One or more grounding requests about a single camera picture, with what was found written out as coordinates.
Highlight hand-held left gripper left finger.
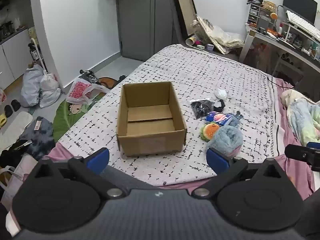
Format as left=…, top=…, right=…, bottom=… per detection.
left=27, top=147, right=128, bottom=200

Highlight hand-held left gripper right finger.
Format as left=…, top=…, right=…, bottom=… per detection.
left=191, top=147, right=288, bottom=198

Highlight light blue fluffy plush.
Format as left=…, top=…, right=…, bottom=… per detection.
left=206, top=125, right=243, bottom=158

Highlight burger plush toy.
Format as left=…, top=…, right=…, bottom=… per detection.
left=199, top=122, right=220, bottom=143

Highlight blue packet with orange print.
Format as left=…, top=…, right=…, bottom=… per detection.
left=205, top=112, right=233, bottom=127

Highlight cardboard box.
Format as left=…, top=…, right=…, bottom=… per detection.
left=117, top=81, right=187, bottom=158

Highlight small black cloth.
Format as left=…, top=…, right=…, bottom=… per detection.
left=212, top=99, right=226, bottom=112

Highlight black packet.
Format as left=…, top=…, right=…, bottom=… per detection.
left=189, top=99, right=214, bottom=120

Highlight white soft cloth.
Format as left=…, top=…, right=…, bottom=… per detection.
left=214, top=88, right=228, bottom=100

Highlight pink bed sheet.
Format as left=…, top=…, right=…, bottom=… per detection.
left=42, top=77, right=315, bottom=200

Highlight pastel fluffy blanket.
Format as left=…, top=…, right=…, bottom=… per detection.
left=280, top=89, right=320, bottom=145

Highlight green cartoon rug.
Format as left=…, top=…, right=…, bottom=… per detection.
left=52, top=92, right=105, bottom=142

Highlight tie-dye dark clothing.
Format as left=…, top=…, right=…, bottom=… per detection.
left=19, top=116, right=55, bottom=160

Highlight red-printed plastic bag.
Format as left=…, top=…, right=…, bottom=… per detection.
left=66, top=78, right=110, bottom=105

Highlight brown round mat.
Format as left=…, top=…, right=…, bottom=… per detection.
left=97, top=78, right=118, bottom=89

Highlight white tote bag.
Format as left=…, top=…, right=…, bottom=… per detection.
left=0, top=155, right=38, bottom=210

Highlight grey sneakers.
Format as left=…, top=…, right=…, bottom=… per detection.
left=79, top=70, right=99, bottom=83

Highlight white plastic bag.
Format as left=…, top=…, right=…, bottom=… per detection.
left=39, top=73, right=62, bottom=108

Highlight white floor mat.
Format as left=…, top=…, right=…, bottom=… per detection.
left=0, top=112, right=33, bottom=150

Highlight grey plastic bag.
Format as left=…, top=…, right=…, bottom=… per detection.
left=20, top=64, right=44, bottom=107

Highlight white desk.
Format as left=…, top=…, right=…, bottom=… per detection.
left=239, top=25, right=320, bottom=80

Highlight white keyboard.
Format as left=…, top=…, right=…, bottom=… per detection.
left=286, top=10, right=320, bottom=40

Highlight patterned flat board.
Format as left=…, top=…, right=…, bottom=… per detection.
left=196, top=15, right=229, bottom=54

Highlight translucent plastic bag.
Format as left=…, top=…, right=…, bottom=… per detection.
left=210, top=26, right=244, bottom=49

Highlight dark bottle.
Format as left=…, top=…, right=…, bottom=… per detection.
left=28, top=44, right=38, bottom=63

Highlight white cabinet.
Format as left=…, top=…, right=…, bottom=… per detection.
left=0, top=27, right=38, bottom=90

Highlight drawer organiser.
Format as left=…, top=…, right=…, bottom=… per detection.
left=248, top=4, right=275, bottom=29

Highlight black monitor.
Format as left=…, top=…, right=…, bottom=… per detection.
left=283, top=0, right=318, bottom=25

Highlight grey door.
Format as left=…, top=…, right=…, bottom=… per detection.
left=115, top=0, right=184, bottom=62

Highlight black framed board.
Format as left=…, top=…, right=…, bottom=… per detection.
left=171, top=0, right=200, bottom=39

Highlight white handle stick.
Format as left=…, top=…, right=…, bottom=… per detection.
left=31, top=38, right=48, bottom=74

